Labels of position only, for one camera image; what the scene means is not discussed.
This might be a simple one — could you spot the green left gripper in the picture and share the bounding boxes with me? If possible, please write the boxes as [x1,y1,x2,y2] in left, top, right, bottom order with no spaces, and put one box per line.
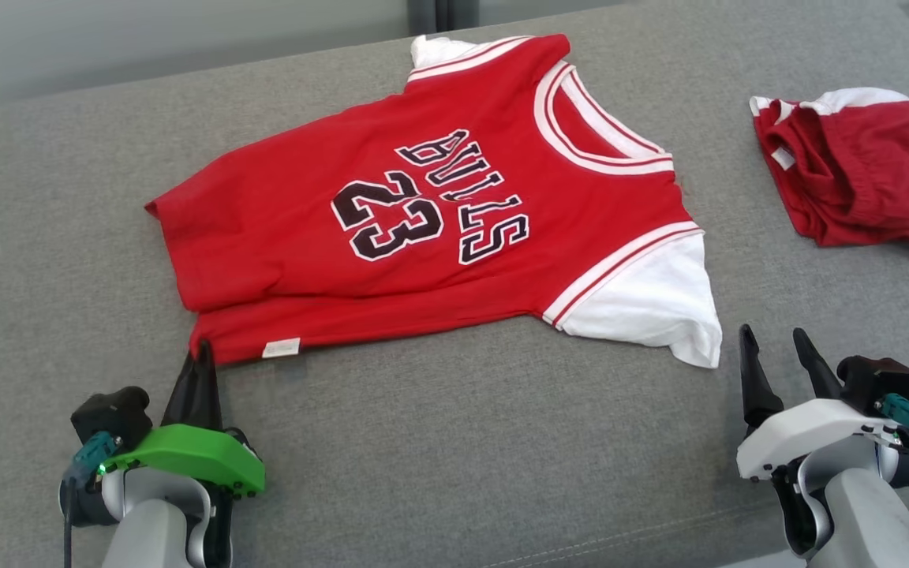
[102,339,267,499]

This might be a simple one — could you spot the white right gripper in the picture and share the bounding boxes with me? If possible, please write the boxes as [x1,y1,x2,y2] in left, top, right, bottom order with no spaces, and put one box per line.
[736,323,903,483]

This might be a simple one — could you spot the red Bulls basketball jersey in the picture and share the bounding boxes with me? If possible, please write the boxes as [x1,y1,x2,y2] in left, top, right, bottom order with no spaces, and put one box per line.
[144,33,724,370]

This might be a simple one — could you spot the red shorts white stripe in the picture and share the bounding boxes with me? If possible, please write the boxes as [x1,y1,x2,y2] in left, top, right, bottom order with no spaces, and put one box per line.
[749,87,909,256]

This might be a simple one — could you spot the grey fabric sofa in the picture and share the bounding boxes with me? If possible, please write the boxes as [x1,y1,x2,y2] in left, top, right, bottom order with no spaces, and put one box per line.
[0,0,909,568]

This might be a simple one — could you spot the grey vertical pipes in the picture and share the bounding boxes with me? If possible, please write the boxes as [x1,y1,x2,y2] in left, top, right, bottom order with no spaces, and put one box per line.
[407,0,481,37]

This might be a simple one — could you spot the left black cable teal plug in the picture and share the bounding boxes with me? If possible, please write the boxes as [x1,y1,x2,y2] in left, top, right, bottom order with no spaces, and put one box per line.
[62,432,121,568]

